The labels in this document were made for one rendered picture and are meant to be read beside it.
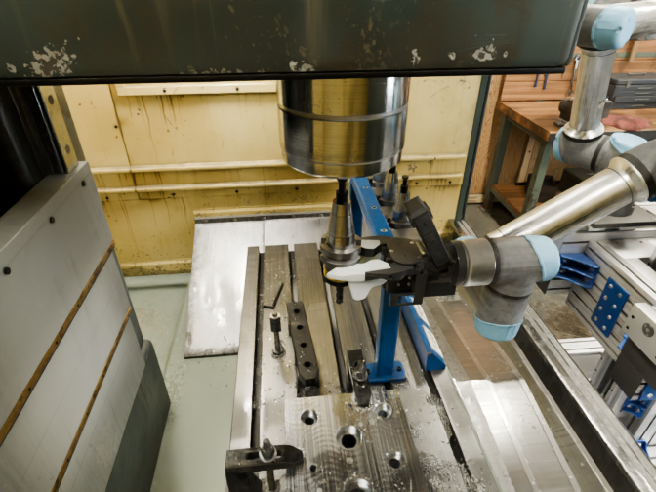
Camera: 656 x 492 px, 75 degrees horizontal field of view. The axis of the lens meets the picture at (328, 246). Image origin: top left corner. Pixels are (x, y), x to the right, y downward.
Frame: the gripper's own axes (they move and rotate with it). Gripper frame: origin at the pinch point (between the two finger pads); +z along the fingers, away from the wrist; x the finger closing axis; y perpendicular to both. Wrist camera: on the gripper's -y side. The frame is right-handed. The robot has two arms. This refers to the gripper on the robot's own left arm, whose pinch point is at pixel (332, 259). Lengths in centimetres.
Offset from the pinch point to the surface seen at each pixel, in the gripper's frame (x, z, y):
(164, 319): 75, 54, 76
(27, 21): -12.2, 26.4, -32.9
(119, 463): 2, 44, 50
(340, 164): -7.7, 0.4, -18.2
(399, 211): 28.8, -18.6, 8.2
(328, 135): -7.4, 1.7, -21.5
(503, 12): -12.3, -13.0, -33.7
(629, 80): 226, -229, 24
